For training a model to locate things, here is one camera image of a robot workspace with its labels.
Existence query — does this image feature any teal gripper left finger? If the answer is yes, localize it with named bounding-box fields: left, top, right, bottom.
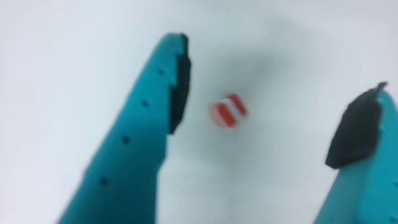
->
left=57, top=32, right=193, bottom=224

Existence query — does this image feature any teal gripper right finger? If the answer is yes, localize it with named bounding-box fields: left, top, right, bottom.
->
left=313, top=81, right=398, bottom=224

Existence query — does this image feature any red white cube piece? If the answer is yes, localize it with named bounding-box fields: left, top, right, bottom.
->
left=208, top=92, right=250, bottom=129

